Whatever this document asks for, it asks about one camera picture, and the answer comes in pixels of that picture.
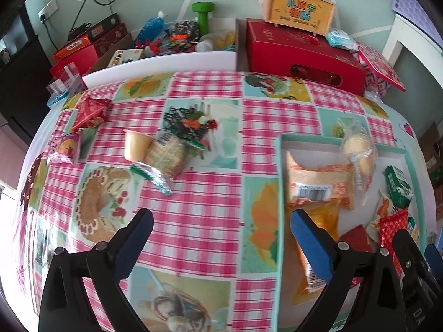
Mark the green white walnut cake packet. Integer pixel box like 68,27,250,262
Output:
407,216,419,243

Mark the long red patterned snack packet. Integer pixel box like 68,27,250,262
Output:
379,209,408,278

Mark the amber translucent snack packet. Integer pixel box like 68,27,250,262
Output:
289,202,340,305

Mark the green white snack packet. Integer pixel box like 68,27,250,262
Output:
384,165,413,210

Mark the clear packet with round bun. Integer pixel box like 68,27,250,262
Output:
341,119,378,195

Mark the pink fruit snack packet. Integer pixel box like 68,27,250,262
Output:
47,131,81,166

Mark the yellow jelly cup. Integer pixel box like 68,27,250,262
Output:
124,130,153,162

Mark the dark red milk biscuit packet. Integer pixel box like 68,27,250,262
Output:
339,225,372,253

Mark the orange barcode bread packet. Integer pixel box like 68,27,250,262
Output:
285,151,354,211

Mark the cream orange snack packet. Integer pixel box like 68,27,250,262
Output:
366,190,400,243

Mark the white tray with teal rim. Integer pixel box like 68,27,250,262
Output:
271,133,435,331

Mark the clear packet with green edges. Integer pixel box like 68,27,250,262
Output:
130,130,205,196

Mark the red patterned lid box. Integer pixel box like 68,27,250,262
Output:
354,42,406,98

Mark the red triangular snack packet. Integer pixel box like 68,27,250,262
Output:
71,97,111,132

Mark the clear plastic box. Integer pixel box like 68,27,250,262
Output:
47,62,86,107

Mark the black cabinet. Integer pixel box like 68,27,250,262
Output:
1,6,52,146

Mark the light blue tissue pack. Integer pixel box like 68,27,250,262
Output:
326,28,358,53

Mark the large red box at left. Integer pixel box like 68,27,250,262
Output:
50,45,99,77

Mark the orange red flat box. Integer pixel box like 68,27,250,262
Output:
53,34,92,63

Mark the white card game box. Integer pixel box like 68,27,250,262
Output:
107,49,144,68

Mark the purple perforated basket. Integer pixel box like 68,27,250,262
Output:
391,0,442,47

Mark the large red gift box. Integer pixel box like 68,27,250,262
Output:
246,19,366,95

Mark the cardboard box of clutter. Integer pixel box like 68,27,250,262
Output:
86,18,239,75

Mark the white foam board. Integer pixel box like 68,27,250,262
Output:
83,51,237,89

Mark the blue water bottle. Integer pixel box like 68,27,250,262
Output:
133,11,166,48

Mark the orange handbag gift box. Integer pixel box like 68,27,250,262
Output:
259,0,336,37

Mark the clear plastic bottle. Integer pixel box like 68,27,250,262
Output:
195,30,236,53

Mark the green dumbbell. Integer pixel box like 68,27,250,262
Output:
192,2,215,35

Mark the white shelf frame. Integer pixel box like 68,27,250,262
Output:
382,14,443,88

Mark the wall power socket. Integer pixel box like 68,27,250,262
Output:
38,0,59,22

